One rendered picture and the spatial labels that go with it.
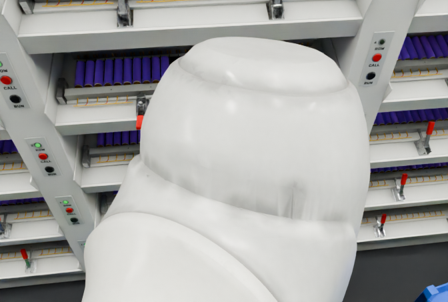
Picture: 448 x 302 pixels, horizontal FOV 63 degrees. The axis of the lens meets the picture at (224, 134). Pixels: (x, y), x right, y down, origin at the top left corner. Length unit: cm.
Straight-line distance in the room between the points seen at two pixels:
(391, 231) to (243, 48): 128
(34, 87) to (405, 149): 89
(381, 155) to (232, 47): 91
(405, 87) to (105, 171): 74
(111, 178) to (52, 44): 37
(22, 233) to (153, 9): 75
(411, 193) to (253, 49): 113
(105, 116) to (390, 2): 59
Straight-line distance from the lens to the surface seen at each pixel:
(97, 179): 95
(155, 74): 82
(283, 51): 16
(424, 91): 94
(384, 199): 121
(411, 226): 144
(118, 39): 69
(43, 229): 117
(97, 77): 84
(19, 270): 137
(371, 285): 145
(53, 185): 97
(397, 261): 153
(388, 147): 106
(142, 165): 16
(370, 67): 80
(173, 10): 70
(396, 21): 77
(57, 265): 133
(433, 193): 129
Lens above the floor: 123
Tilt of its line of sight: 43 degrees down
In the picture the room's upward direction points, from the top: straight up
